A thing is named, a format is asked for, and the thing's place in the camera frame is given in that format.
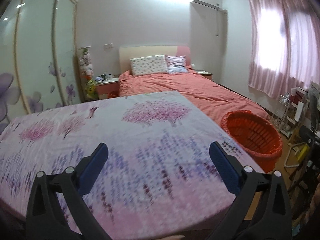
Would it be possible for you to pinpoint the orange plastic trash basket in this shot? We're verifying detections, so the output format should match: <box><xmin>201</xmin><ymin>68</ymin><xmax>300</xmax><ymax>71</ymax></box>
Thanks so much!
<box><xmin>221</xmin><ymin>111</ymin><xmax>283</xmax><ymax>173</ymax></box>

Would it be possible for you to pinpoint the floral purple tablecloth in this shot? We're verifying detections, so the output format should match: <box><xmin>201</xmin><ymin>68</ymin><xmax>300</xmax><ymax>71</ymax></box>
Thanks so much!
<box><xmin>1</xmin><ymin>91</ymin><xmax>261</xmax><ymax>239</ymax></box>

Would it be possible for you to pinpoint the coral pink bed duvet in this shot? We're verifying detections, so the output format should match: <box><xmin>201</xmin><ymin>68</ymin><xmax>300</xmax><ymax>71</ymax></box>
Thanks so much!
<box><xmin>119</xmin><ymin>69</ymin><xmax>269</xmax><ymax>125</ymax></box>

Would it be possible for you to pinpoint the right side nightstand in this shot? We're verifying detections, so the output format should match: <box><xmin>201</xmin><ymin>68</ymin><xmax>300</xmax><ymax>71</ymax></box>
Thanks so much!
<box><xmin>196</xmin><ymin>70</ymin><xmax>213</xmax><ymax>81</ymax></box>

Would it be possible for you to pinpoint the pink white nightstand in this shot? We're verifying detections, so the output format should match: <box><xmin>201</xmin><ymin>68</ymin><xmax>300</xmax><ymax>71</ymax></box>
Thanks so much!
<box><xmin>96</xmin><ymin>77</ymin><xmax>120</xmax><ymax>100</ymax></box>

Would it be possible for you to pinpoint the plush toy flower stand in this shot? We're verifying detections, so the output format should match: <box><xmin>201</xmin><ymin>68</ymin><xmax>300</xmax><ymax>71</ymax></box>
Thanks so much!
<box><xmin>79</xmin><ymin>46</ymin><xmax>99</xmax><ymax>101</ymax></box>

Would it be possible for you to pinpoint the glass floral wardrobe door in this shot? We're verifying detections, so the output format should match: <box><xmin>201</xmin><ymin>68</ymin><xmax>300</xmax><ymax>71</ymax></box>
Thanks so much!
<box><xmin>1</xmin><ymin>0</ymin><xmax>81</xmax><ymax>129</ymax></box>

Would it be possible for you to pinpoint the pink striped pillow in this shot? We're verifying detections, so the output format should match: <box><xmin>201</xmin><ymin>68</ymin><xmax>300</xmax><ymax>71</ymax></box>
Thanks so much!
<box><xmin>165</xmin><ymin>55</ymin><xmax>188</xmax><ymax>74</ymax></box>

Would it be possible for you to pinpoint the white floral pillow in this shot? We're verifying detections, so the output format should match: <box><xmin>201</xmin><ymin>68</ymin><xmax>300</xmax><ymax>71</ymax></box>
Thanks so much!
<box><xmin>130</xmin><ymin>55</ymin><xmax>168</xmax><ymax>77</ymax></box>

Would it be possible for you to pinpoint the pink window curtain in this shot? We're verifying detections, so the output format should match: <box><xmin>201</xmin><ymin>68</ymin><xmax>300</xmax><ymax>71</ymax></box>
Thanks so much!
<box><xmin>248</xmin><ymin>0</ymin><xmax>319</xmax><ymax>99</ymax></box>

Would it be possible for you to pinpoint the cream pink headboard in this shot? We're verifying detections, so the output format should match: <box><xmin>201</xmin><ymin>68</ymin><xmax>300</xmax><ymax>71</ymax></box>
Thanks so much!
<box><xmin>119</xmin><ymin>46</ymin><xmax>191</xmax><ymax>74</ymax></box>

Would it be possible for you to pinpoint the white air conditioner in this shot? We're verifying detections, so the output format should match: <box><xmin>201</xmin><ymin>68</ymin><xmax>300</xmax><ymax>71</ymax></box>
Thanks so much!
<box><xmin>193</xmin><ymin>0</ymin><xmax>221</xmax><ymax>10</ymax></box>

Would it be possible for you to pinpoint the white wire rack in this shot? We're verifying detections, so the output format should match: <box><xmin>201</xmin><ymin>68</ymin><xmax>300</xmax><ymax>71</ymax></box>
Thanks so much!
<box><xmin>271</xmin><ymin>93</ymin><xmax>305</xmax><ymax>139</ymax></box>

